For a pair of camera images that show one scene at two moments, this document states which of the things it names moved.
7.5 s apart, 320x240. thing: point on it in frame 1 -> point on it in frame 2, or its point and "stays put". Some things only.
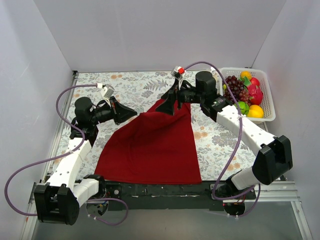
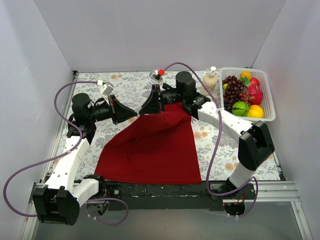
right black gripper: [176, 93] -> [157, 99]
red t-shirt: [152, 148] stays put
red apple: [255, 81] stays put
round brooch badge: [139, 109] stays put
